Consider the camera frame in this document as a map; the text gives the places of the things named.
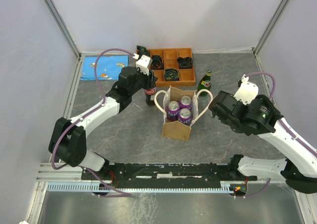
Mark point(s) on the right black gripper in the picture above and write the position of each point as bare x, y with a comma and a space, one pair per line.
224, 121

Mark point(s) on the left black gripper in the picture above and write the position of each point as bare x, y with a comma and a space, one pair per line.
151, 79

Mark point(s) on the cola glass bottle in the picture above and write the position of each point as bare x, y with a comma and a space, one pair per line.
150, 94

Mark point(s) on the purple soda can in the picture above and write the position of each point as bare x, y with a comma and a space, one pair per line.
173, 109
185, 116
186, 102

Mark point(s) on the purple soda can front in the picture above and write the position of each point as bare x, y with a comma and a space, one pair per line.
185, 116

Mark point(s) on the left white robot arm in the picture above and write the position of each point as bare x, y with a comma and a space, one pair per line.
68, 141

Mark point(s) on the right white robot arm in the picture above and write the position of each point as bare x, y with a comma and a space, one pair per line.
261, 118

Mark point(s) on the dark rolled fabric top-left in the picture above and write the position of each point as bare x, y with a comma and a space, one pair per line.
142, 51

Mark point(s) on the dark rolled fabric centre-left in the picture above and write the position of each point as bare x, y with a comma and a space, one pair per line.
157, 62

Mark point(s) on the blue patterned cloth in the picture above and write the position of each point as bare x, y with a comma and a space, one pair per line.
108, 67

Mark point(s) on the dark rolled fabric bottom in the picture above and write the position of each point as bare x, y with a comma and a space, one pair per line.
171, 74

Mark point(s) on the green glass bottle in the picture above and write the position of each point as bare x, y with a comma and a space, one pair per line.
205, 82

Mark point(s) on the dark rolled fabric right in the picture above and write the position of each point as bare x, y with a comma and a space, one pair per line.
185, 62

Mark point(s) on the wooden compartment tray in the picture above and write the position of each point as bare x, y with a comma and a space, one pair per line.
170, 56

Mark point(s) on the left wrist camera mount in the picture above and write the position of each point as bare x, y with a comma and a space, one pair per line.
143, 63

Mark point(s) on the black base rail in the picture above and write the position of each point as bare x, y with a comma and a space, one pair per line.
169, 176

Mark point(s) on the blue toothed cable duct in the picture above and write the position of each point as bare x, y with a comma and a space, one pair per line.
96, 187

